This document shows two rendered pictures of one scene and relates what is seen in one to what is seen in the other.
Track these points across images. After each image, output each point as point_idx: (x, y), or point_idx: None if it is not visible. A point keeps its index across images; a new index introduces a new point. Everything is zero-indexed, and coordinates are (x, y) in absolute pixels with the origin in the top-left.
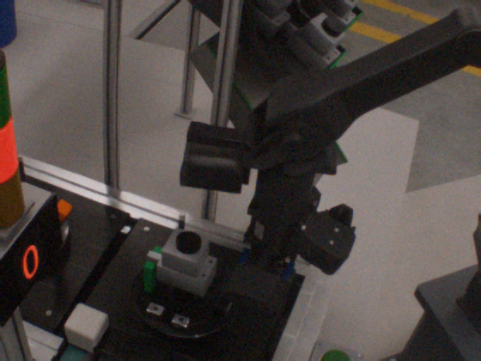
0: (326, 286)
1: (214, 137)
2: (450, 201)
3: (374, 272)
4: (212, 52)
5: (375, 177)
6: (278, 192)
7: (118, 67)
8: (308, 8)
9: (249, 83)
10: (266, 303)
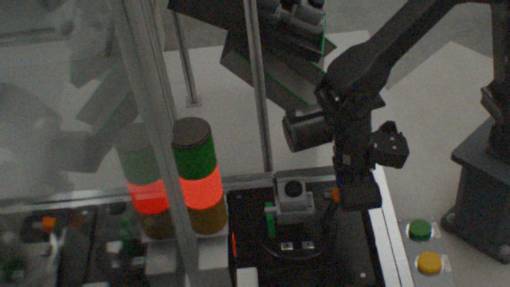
0: (379, 180)
1: (306, 115)
2: (425, 82)
3: None
4: (240, 55)
5: None
6: (355, 131)
7: (170, 92)
8: None
9: (263, 64)
10: (376, 202)
